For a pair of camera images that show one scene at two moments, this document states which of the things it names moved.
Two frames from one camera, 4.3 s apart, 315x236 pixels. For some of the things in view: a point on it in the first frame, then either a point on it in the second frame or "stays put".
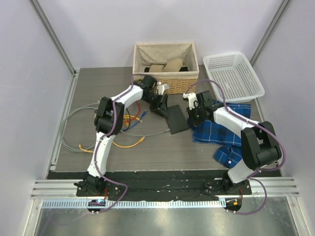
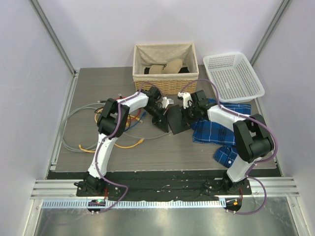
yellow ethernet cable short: [141, 140] stays put
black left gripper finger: [163, 109] to [161, 121]
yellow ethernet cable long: [126, 116] stays put
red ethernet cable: [130, 120] stays put
